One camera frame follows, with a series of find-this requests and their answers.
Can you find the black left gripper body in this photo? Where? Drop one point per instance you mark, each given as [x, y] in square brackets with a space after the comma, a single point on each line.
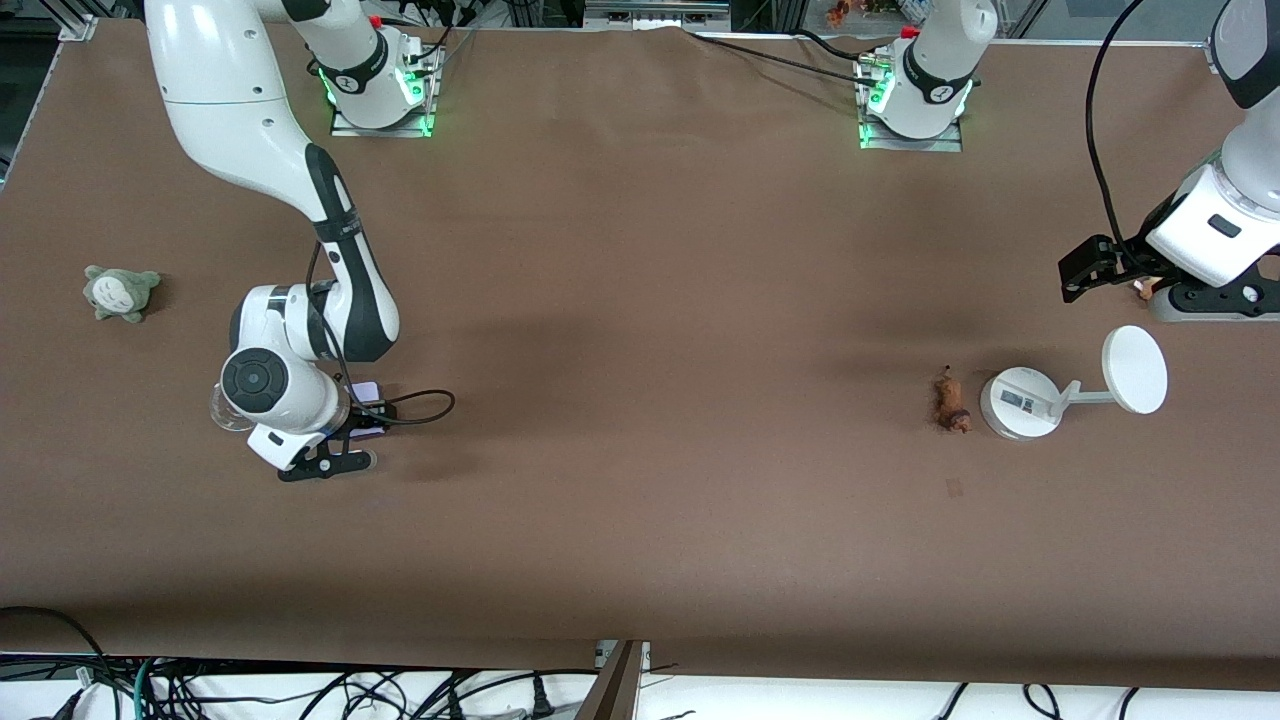
[1127, 256]

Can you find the small lavender box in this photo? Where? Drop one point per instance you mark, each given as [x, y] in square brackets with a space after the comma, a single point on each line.
[368, 391]

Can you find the brown lion statue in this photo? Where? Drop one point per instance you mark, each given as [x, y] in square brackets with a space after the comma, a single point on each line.
[950, 400]

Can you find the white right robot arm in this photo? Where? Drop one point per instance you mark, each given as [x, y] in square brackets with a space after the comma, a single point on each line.
[230, 100]

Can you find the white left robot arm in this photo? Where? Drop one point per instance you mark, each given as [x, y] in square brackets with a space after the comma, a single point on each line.
[940, 60]

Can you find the small orange brown figurine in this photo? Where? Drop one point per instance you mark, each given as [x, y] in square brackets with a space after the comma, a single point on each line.
[1143, 288]

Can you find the clear plastic cup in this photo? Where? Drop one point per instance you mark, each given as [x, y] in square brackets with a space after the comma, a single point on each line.
[222, 415]

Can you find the white round-base stand with disc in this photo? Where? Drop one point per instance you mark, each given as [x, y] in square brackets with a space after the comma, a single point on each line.
[1020, 403]

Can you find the grey totoro plush toy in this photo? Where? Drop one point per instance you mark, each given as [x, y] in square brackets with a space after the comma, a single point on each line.
[120, 295]

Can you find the brown table cover sheet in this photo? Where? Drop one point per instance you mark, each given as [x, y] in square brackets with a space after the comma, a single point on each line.
[640, 550]

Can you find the black power plug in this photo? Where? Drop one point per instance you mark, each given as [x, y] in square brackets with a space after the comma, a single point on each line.
[541, 703]

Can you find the small orange toy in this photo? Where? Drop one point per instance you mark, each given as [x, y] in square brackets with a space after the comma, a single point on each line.
[838, 12]

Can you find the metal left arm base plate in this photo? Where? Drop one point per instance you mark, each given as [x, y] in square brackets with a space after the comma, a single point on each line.
[950, 143]

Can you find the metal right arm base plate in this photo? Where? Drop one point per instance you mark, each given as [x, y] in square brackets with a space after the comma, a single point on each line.
[420, 125]

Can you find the grey metal post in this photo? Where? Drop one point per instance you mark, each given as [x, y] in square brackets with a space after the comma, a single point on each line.
[615, 690]

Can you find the aluminium frame beam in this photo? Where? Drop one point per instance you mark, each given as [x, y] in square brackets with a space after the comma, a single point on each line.
[655, 12]

